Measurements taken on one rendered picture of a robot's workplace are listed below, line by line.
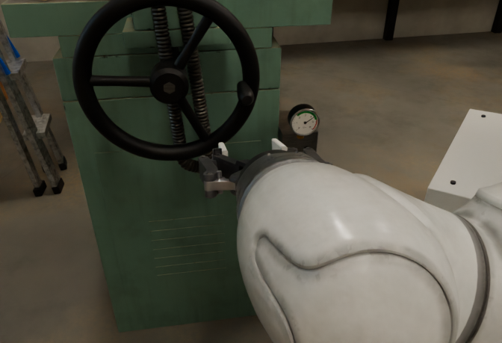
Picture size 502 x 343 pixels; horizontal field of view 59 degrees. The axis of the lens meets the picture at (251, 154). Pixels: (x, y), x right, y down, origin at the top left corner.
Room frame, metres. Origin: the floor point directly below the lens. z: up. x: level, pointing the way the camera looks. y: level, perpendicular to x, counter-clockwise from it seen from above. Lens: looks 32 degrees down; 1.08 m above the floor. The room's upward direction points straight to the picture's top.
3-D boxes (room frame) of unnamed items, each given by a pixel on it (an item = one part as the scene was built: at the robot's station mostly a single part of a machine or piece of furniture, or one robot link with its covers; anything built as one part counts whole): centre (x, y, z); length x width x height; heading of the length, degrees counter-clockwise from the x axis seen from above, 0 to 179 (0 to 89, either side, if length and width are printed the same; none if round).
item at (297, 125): (0.82, -0.11, 0.65); 0.06 x 0.04 x 0.08; 99
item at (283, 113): (0.89, -0.10, 0.58); 0.12 x 0.08 x 0.08; 9
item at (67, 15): (0.89, 0.15, 0.87); 0.61 x 0.30 x 0.06; 99
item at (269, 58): (1.11, 0.20, 0.76); 0.57 x 0.45 x 0.09; 9
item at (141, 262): (1.11, 0.20, 0.36); 0.58 x 0.45 x 0.71; 9
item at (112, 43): (0.93, 0.17, 0.82); 0.40 x 0.21 x 0.04; 99
